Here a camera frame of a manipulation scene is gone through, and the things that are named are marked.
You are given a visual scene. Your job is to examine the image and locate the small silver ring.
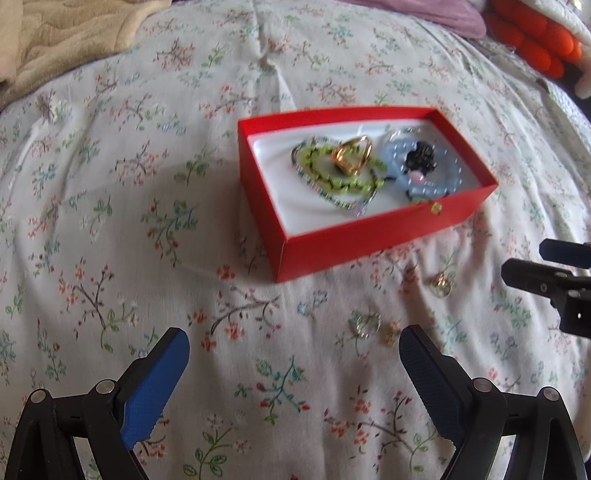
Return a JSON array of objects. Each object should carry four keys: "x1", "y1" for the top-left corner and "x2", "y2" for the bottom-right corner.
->
[{"x1": 348, "y1": 310, "x2": 383, "y2": 339}]

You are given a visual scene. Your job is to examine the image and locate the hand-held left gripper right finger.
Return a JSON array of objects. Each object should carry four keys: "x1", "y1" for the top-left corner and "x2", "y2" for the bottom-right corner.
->
[{"x1": 398, "y1": 324, "x2": 583, "y2": 480}]

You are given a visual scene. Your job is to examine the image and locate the green bead bracelet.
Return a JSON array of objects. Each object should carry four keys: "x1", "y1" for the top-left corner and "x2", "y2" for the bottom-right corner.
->
[{"x1": 292, "y1": 141, "x2": 386, "y2": 197}]

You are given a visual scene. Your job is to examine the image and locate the black flower hair tie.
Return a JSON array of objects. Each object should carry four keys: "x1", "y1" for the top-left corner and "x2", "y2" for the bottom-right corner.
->
[{"x1": 403, "y1": 142, "x2": 438, "y2": 172}]

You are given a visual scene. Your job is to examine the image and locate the large gold ring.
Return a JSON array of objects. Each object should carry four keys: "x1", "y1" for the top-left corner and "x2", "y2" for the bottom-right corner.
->
[{"x1": 333, "y1": 135, "x2": 374, "y2": 177}]

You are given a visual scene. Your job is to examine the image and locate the pale blue bead bracelet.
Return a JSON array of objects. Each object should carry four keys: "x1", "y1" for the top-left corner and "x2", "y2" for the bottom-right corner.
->
[{"x1": 381, "y1": 131, "x2": 462, "y2": 204}]

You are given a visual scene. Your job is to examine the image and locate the floral bedsheet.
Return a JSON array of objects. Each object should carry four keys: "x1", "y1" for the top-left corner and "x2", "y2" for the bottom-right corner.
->
[{"x1": 0, "y1": 0, "x2": 591, "y2": 480}]

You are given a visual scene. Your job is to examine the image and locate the red cardboard box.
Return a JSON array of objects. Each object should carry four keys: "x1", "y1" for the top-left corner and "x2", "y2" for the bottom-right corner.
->
[{"x1": 237, "y1": 105, "x2": 499, "y2": 283}]

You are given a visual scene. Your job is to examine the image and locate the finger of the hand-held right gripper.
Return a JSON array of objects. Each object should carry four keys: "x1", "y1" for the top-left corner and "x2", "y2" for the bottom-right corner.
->
[
  {"x1": 501, "y1": 258, "x2": 591, "y2": 305},
  {"x1": 539, "y1": 239, "x2": 591, "y2": 268}
]

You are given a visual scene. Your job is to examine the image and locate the purple cloth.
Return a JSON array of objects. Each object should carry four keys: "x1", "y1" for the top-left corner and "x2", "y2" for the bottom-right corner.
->
[{"x1": 346, "y1": 0, "x2": 488, "y2": 40}]

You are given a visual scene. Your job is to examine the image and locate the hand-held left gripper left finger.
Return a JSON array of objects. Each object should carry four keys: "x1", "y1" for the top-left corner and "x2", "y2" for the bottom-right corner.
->
[{"x1": 0, "y1": 327, "x2": 190, "y2": 480}]

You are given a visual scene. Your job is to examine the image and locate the beige fleece blanket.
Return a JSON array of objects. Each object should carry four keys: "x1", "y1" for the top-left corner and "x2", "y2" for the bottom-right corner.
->
[{"x1": 0, "y1": 0, "x2": 174, "y2": 109}]

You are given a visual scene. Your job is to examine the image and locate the thin seed bead bracelet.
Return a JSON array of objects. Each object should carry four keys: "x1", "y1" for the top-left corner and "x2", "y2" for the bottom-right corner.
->
[{"x1": 288, "y1": 137, "x2": 377, "y2": 217}]

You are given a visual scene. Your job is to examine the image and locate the orange plush toy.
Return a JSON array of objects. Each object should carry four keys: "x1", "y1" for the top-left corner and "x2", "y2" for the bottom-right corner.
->
[{"x1": 482, "y1": 0, "x2": 583, "y2": 79}]

